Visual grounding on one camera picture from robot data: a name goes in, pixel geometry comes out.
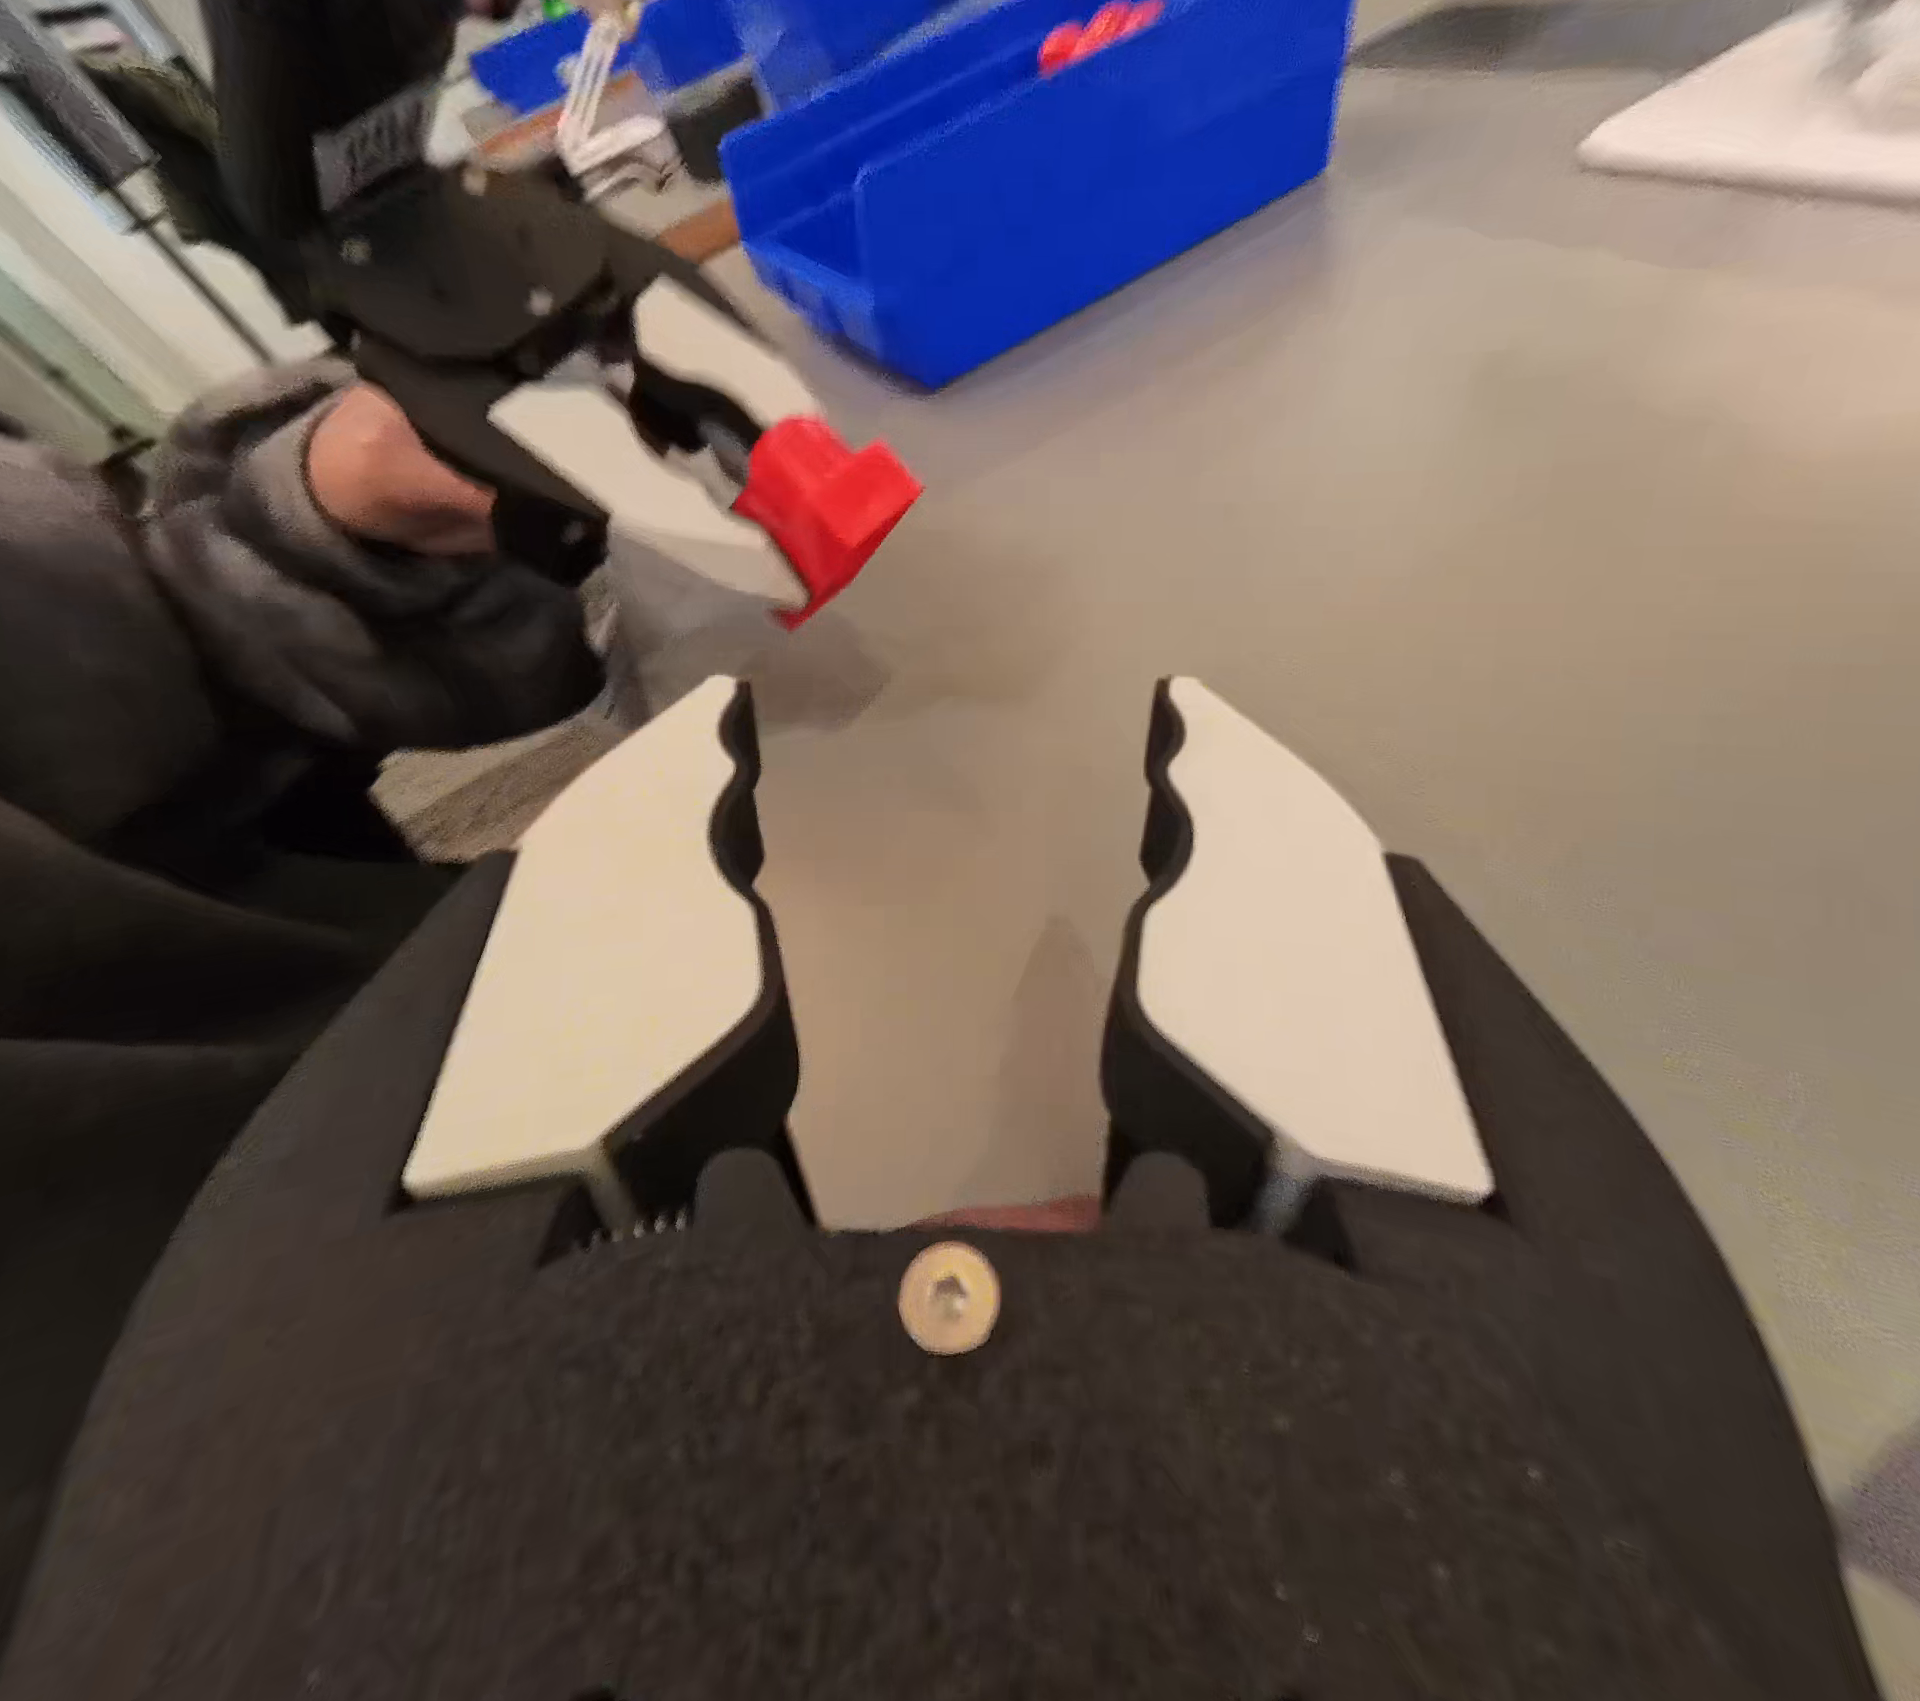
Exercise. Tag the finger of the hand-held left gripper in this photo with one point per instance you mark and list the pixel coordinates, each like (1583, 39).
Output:
(660, 501)
(735, 374)

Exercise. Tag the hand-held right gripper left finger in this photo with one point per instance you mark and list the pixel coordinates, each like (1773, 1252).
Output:
(601, 981)

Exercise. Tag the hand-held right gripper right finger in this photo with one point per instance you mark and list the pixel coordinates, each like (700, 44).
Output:
(1305, 981)

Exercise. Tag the red two-stud toy block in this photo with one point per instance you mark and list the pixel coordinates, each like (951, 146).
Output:
(825, 501)

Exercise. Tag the cluster of assembled block bridges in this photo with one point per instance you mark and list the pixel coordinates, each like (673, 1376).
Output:
(1094, 33)

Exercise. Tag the grey desk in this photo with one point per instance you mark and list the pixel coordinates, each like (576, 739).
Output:
(1351, 530)

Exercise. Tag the person's left hand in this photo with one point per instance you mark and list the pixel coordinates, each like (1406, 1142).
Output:
(391, 487)

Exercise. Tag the person's right hand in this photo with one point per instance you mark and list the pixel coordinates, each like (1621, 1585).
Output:
(1004, 1217)

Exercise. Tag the wood-edged grey table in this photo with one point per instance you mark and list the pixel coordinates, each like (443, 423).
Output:
(690, 228)

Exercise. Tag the person's dark trousers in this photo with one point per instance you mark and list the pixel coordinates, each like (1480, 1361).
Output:
(151, 1056)

